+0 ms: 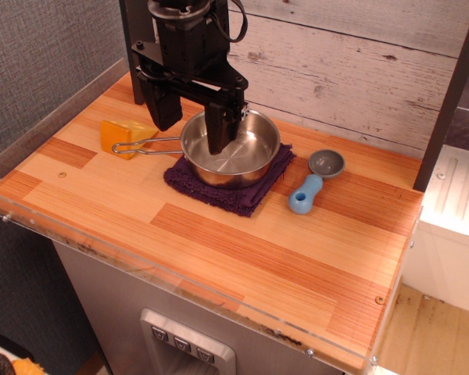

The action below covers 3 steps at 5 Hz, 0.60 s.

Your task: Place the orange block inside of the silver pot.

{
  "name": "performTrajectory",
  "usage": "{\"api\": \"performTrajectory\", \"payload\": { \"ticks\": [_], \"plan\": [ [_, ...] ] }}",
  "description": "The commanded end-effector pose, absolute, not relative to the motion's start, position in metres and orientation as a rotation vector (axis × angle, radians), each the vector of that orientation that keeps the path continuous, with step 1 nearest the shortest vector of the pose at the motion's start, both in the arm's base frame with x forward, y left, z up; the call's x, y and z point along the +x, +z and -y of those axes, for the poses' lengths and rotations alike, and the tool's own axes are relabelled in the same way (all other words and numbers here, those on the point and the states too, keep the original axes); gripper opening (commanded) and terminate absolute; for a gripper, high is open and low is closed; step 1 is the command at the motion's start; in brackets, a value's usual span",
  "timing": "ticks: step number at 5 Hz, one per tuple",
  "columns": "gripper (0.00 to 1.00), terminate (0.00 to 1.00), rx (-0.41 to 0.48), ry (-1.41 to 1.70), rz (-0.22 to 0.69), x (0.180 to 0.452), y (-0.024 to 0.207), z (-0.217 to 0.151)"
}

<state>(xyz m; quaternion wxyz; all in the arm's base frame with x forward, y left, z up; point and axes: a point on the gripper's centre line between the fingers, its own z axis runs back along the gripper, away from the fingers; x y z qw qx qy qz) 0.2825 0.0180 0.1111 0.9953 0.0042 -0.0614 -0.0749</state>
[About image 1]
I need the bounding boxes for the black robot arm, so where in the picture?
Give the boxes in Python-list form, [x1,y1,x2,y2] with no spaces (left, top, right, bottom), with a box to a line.
[132,1,249,155]

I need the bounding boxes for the purple folded cloth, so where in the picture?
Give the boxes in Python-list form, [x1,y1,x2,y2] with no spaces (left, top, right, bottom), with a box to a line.
[163,144,295,217]

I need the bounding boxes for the dark grey post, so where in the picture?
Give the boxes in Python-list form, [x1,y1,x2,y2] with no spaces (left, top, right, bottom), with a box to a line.
[119,0,155,105]
[413,29,469,192]

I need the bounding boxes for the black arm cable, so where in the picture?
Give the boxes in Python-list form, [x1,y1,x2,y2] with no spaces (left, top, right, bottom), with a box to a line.
[209,0,249,43]

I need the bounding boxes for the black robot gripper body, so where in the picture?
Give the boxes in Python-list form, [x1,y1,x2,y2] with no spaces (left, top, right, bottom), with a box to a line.
[131,6,250,113]

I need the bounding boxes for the yellow cheese wedge toy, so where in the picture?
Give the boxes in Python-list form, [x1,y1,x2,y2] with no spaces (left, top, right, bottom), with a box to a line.
[100,120,159,160]

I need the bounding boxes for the clear acrylic edge guard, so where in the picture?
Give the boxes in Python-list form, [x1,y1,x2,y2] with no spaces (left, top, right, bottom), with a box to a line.
[0,187,378,374]

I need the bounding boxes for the silver dispenser button panel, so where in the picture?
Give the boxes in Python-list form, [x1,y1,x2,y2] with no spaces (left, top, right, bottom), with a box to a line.
[140,309,237,375]

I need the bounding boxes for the silver toy fridge cabinet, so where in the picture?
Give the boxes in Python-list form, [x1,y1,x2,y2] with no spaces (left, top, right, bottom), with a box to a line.
[54,242,341,374]

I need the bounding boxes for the dark grey left post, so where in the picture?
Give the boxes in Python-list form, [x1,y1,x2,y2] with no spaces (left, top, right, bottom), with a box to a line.
[119,0,155,105]

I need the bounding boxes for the blue grey toy scoop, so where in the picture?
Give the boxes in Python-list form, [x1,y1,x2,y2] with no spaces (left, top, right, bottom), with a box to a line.
[288,149,345,215]

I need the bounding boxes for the steel pot with wire handle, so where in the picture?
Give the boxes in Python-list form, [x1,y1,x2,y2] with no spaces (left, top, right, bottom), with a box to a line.
[112,109,281,189]

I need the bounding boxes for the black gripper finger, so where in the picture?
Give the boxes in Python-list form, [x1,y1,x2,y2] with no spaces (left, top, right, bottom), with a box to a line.
[138,72,183,131]
[204,101,245,155]

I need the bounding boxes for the orange plush toy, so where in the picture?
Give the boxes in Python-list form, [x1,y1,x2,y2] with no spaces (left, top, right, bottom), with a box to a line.
[12,359,46,375]

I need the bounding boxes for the dark grey right post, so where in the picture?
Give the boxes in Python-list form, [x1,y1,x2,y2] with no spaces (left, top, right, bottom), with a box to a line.
[413,29,469,192]

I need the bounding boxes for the white toy sink unit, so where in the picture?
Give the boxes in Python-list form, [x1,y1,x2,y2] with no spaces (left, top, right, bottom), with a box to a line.
[402,145,469,311]

